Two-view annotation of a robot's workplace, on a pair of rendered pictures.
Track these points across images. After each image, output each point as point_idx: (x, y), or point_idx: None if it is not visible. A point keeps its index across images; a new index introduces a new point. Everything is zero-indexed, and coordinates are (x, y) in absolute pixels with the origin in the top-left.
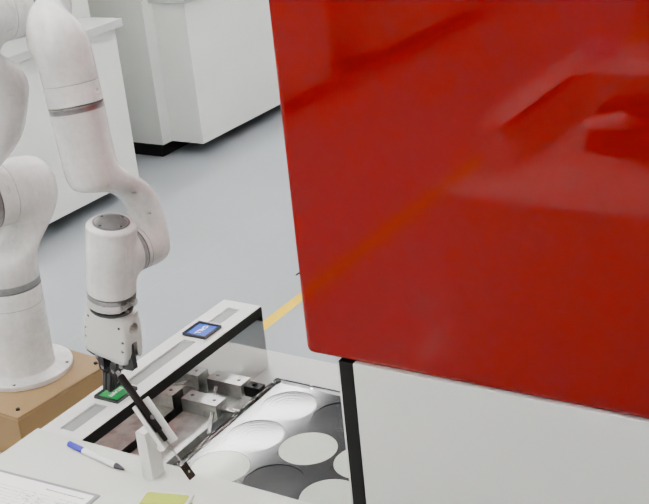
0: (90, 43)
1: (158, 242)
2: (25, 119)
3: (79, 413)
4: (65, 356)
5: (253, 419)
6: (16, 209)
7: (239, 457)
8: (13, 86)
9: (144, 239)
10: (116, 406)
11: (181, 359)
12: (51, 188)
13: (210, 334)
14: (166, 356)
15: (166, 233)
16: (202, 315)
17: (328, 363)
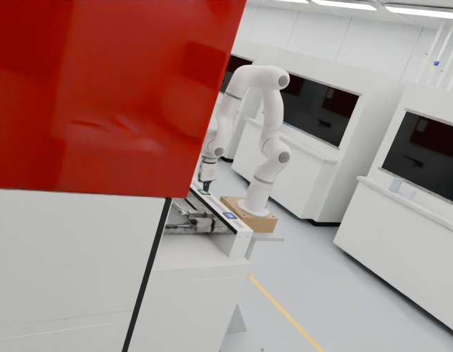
0: (239, 77)
1: (210, 145)
2: (269, 119)
3: (199, 186)
4: (252, 212)
5: (172, 210)
6: (264, 151)
7: None
8: (264, 101)
9: (211, 142)
10: (195, 189)
11: (213, 205)
12: (272, 154)
13: (224, 214)
14: (219, 207)
15: (212, 145)
16: (243, 222)
17: (214, 266)
